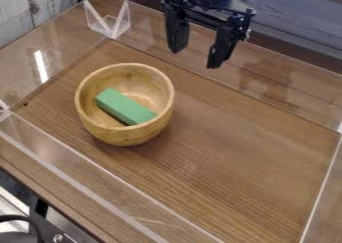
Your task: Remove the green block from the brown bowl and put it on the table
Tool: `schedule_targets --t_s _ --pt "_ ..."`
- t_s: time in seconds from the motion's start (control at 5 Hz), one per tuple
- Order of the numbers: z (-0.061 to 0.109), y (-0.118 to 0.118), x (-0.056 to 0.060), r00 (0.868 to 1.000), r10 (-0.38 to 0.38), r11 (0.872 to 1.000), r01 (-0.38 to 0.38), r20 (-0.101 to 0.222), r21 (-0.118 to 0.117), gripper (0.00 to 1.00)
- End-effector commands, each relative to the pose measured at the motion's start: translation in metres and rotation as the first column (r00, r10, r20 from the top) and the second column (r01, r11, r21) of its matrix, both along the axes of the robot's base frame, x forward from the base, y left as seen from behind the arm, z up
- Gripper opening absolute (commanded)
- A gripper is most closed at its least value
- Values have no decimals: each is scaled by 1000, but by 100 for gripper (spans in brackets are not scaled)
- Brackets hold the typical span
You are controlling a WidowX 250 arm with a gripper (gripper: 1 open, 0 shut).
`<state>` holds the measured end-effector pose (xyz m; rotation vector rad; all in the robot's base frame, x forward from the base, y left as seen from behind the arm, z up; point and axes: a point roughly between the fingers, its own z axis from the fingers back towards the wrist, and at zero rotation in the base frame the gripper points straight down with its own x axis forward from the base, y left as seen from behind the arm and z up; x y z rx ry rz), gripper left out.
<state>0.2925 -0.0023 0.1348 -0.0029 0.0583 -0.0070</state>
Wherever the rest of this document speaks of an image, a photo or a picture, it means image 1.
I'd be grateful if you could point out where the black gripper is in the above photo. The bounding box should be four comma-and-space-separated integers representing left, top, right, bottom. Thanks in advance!
163, 0, 257, 69

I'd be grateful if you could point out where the green rectangular block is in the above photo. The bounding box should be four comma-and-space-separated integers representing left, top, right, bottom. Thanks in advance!
95, 88, 157, 125

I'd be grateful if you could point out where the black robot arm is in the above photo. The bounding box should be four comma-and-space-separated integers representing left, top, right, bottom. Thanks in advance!
163, 0, 257, 69

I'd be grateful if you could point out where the brown wooden bowl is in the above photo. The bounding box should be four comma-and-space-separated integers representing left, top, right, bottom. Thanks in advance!
75, 63, 175, 146

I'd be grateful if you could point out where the clear acrylic corner bracket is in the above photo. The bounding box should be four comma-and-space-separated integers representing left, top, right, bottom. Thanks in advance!
83, 0, 131, 39

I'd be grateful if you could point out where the clear acrylic enclosure wall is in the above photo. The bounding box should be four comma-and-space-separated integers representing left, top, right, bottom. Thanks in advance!
0, 101, 223, 243

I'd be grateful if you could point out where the black cable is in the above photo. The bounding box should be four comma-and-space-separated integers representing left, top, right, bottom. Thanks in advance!
0, 214, 42, 243

